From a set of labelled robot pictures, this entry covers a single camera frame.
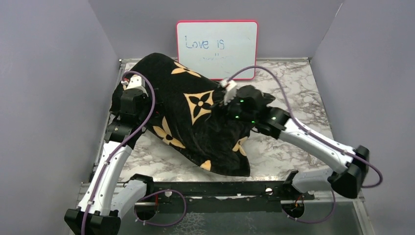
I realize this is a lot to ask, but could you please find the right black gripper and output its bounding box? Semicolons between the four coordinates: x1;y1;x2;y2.
206;89;257;131

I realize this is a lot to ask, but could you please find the black floral plush pillowcase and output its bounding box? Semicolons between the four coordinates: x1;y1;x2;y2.
126;53;254;177

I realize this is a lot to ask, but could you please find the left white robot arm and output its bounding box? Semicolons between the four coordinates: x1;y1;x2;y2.
64;88;156;235

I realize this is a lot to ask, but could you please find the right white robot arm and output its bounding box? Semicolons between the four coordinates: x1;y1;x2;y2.
223;85;369;199

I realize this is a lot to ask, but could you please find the pink framed whiteboard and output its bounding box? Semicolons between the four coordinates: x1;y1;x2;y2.
176;20;258;80

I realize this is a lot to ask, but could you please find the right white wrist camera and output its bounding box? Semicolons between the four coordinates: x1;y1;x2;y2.
220;79;238;105

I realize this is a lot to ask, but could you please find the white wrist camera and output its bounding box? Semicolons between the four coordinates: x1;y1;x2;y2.
220;79;238;105
123;76;148;95

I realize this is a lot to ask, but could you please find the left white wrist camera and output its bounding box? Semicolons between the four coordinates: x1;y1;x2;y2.
123;76;148;95

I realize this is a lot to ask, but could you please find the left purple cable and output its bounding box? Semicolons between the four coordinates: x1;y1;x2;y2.
80;70;188;235

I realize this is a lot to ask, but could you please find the purple cable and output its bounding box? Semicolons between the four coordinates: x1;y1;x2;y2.
224;65;384;224
80;70;188;235

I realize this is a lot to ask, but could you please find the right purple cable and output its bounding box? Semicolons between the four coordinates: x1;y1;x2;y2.
224;65;384;224

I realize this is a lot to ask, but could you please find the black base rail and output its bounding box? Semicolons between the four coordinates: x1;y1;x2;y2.
134;181;314;214

